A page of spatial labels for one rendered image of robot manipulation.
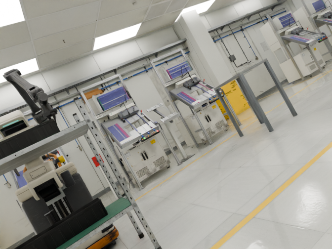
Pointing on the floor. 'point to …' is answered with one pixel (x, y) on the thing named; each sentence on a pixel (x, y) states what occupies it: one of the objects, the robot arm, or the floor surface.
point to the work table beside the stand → (254, 96)
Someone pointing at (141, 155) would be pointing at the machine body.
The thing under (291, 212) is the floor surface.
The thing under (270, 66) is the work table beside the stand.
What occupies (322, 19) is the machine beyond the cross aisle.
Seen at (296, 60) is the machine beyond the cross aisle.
